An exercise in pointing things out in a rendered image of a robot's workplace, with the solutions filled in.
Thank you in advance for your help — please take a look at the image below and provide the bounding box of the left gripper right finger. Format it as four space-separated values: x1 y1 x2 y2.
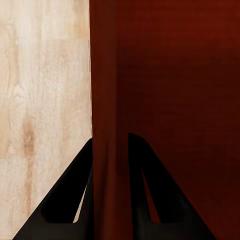
128 133 217 240

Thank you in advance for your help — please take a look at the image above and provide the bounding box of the storage box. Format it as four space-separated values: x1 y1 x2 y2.
89 0 240 240

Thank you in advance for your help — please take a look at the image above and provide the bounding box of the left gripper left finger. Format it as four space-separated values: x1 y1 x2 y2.
12 132 95 240

